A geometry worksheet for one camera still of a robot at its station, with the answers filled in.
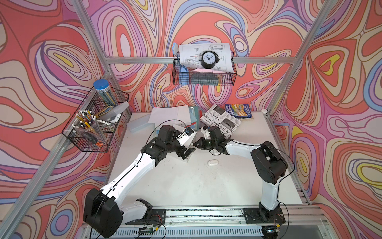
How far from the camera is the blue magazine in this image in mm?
1135

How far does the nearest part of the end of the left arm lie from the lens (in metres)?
0.56

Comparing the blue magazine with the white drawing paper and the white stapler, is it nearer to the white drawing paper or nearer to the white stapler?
the white drawing paper

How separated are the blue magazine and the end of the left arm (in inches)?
25.8
